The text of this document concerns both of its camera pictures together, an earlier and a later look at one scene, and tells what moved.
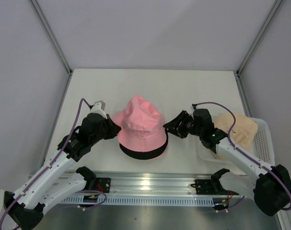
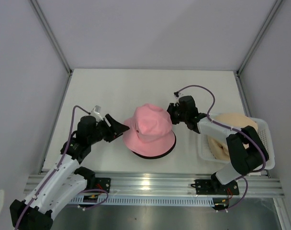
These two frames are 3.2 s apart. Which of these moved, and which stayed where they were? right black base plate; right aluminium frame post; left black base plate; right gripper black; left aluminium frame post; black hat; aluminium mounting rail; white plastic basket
Moved: black hat; right gripper black
Stayed: white plastic basket; right aluminium frame post; aluminium mounting rail; left black base plate; right black base plate; left aluminium frame post
